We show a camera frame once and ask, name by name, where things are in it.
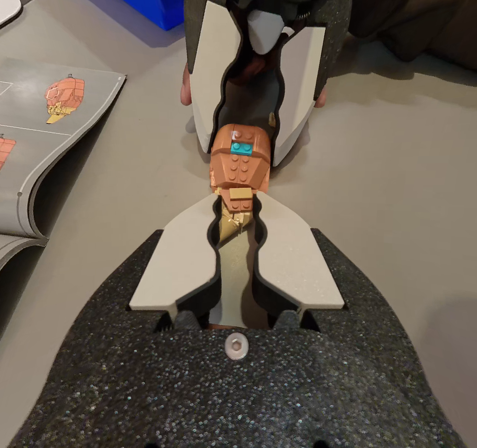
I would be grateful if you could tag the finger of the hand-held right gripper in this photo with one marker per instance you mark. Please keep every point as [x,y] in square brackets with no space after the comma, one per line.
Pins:
[302,90]
[212,64]

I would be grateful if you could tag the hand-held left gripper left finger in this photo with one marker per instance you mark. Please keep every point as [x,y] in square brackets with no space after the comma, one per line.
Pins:
[175,262]

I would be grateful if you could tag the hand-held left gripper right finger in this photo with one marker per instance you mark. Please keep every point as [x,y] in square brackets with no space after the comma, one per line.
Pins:
[298,265]

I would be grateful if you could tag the orange toy brick model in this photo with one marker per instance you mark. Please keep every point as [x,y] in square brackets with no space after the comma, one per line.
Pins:
[238,157]

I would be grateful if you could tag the person's right hand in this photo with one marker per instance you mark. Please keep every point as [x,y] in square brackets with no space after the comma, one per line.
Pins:
[257,68]

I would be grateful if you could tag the small tan toy piece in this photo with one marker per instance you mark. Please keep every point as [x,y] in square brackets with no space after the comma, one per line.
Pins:
[272,119]

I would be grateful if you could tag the grey instruction booklet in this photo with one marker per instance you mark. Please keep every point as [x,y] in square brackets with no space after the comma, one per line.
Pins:
[85,94]

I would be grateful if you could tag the white rounded object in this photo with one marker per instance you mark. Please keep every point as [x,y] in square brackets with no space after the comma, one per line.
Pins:
[9,7]

